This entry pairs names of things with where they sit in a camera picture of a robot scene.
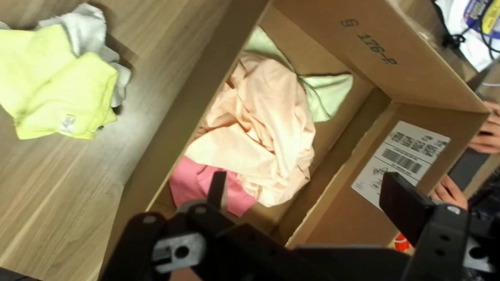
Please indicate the grey laptop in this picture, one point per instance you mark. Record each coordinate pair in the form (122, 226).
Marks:
(465, 168)

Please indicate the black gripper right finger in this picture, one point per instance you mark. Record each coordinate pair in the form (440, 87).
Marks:
(442, 243)

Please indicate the person's right hand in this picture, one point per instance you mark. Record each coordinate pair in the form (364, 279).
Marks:
(487, 132)

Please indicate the white towel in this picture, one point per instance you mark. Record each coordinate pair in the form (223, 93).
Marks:
(90, 31)

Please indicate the brown cardboard box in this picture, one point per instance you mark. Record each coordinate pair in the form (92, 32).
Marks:
(337, 207)

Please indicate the light green towel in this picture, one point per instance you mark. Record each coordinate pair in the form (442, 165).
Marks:
(328, 93)

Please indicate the peach shirt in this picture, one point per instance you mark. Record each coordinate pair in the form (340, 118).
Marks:
(259, 129)

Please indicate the person's left hand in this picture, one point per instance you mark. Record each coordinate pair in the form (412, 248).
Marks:
(450, 193)

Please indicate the yellow towel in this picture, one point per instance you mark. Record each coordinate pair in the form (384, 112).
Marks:
(56, 87)

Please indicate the small orange object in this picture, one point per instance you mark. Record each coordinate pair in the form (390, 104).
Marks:
(401, 243)

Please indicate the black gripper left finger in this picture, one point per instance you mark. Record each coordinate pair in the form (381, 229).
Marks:
(156, 249)

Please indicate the pink shirt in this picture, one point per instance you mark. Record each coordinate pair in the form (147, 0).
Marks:
(192, 184)

